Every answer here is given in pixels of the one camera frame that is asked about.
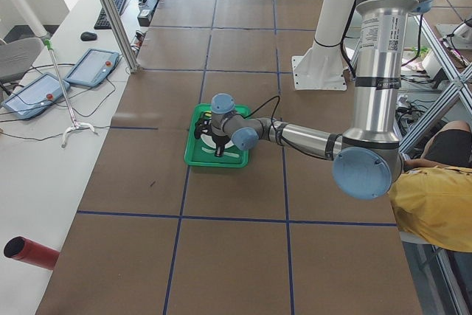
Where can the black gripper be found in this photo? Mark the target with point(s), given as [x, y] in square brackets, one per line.
[220, 141]

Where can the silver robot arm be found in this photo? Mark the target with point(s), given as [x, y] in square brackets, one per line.
[365, 157]

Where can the white round plate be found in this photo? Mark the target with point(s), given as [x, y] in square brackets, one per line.
[207, 140]

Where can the green plastic tray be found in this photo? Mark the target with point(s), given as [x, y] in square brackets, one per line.
[198, 154]

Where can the far blue teach pendant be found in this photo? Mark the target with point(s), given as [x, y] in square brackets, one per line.
[92, 68]

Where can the blue teach pendant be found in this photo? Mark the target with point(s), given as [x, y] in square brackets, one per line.
[34, 98]
[92, 68]

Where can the black desktop computer box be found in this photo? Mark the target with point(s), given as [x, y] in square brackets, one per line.
[146, 12]

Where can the black computer mouse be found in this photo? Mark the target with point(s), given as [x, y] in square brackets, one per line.
[88, 36]

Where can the near blue teach pendant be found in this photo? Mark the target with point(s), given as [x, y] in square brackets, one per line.
[34, 98]

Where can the person in yellow shirt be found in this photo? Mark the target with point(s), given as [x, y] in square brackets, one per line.
[432, 198]

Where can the red cylinder bottle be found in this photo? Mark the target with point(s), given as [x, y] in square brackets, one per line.
[28, 251]

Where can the grey office chair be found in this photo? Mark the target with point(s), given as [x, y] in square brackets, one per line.
[16, 58]

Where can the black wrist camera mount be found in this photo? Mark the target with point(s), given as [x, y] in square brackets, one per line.
[202, 127]

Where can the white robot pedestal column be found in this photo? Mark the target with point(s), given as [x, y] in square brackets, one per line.
[321, 67]

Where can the aluminium frame post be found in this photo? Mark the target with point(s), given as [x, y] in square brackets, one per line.
[120, 34]

